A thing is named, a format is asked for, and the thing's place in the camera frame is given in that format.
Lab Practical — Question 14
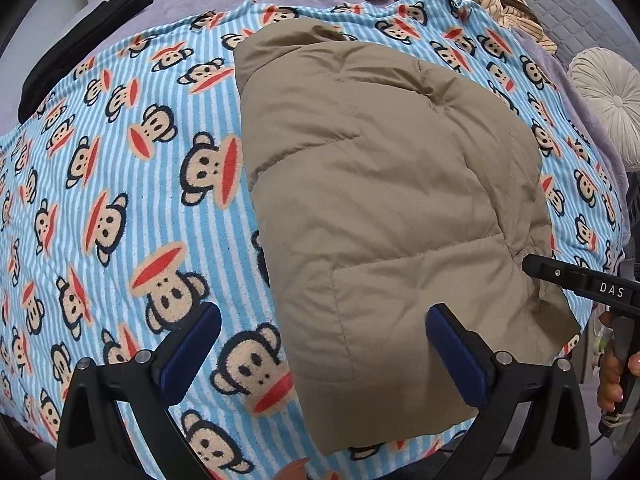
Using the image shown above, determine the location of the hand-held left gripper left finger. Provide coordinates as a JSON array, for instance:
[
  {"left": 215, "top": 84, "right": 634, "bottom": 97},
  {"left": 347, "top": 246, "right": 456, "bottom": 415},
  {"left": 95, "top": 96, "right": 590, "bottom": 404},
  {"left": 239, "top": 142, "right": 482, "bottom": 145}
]
[{"left": 57, "top": 302, "right": 223, "bottom": 480}]

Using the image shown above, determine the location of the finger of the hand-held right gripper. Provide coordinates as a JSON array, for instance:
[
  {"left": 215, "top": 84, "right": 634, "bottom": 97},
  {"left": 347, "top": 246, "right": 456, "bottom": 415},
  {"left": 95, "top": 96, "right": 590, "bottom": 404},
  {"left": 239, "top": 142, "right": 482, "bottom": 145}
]
[{"left": 522, "top": 254, "right": 584, "bottom": 294}]

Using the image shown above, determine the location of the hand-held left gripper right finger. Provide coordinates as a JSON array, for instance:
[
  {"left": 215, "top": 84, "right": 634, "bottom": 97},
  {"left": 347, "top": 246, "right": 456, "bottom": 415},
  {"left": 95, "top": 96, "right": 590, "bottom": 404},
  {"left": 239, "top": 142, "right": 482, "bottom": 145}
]
[{"left": 426, "top": 304, "right": 592, "bottom": 480}]

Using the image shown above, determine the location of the khaki puffer jacket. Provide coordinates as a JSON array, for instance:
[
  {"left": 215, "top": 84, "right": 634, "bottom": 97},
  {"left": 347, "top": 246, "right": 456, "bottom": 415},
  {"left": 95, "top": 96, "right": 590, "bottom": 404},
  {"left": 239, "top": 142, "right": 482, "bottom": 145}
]
[{"left": 234, "top": 19, "right": 582, "bottom": 457}]

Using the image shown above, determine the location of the person's right hand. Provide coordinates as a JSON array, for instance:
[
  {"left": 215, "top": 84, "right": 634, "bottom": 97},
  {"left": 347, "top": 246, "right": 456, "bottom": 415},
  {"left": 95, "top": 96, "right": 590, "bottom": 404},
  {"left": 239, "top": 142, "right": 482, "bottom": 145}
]
[{"left": 597, "top": 310, "right": 640, "bottom": 413}]

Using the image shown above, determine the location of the person's left hand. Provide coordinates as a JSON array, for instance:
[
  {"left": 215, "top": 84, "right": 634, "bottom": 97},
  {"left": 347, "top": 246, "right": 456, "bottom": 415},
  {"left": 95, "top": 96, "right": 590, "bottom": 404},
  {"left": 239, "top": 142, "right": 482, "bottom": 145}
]
[{"left": 279, "top": 457, "right": 309, "bottom": 480}]

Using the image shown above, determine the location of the white round pleated pillow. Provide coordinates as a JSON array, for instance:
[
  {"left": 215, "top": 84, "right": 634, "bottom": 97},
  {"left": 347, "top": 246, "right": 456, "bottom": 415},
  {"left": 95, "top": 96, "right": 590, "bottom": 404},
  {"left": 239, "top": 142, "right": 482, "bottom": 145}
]
[{"left": 567, "top": 47, "right": 640, "bottom": 166}]

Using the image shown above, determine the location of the grey quilted bedding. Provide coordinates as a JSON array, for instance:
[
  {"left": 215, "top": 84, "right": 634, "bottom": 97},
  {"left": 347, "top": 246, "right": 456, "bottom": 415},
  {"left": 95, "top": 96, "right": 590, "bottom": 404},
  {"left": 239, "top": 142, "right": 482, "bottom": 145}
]
[{"left": 475, "top": 0, "right": 632, "bottom": 77}]

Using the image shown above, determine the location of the blue striped monkey-print blanket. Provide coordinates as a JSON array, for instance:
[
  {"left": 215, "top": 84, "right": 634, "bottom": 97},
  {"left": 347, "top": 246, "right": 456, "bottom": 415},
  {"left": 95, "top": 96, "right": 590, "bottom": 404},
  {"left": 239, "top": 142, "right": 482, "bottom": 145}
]
[{"left": 0, "top": 0, "right": 631, "bottom": 480}]

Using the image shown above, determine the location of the black cloth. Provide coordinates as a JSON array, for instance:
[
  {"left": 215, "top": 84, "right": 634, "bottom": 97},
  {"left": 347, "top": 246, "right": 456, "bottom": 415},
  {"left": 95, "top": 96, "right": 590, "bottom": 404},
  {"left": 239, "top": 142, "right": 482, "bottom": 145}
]
[{"left": 17, "top": 0, "right": 155, "bottom": 121}]

